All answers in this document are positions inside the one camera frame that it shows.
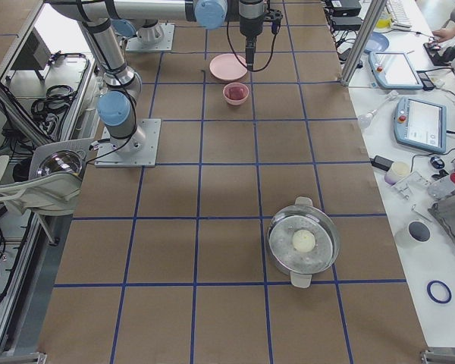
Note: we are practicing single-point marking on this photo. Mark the blue plate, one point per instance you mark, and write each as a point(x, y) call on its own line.
point(377, 42)

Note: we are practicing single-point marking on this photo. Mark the far teach pendant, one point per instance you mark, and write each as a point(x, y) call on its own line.
point(393, 70)

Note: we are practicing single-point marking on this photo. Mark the near teach pendant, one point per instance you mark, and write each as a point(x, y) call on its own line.
point(420, 124)

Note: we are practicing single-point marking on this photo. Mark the large pink plate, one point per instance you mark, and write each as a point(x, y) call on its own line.
point(228, 67)

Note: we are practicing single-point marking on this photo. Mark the steel steamer pot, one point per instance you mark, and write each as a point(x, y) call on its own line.
point(300, 267)

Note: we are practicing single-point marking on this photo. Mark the person's hand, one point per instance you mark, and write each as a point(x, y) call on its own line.
point(443, 34)

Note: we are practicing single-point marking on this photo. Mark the white keyboard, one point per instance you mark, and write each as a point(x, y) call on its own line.
point(398, 16)

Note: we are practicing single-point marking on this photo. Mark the steel mixing bowl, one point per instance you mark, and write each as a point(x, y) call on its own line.
point(63, 160)

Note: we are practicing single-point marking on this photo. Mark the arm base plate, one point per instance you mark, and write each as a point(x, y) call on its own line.
point(157, 38)
point(140, 150)

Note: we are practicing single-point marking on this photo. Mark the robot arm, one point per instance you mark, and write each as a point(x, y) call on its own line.
point(117, 107)
point(95, 18)

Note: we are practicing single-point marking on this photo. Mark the teach pendant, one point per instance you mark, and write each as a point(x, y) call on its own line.
point(393, 70)
point(420, 124)

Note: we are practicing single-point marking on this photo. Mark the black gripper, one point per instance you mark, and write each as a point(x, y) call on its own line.
point(248, 23)

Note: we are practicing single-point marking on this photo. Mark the small pink bowl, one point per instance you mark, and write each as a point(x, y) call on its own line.
point(236, 93)

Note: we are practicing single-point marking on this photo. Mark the aluminium frame post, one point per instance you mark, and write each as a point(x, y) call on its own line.
point(368, 24)

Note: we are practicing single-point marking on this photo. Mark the white steamed bun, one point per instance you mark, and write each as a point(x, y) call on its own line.
point(303, 241)

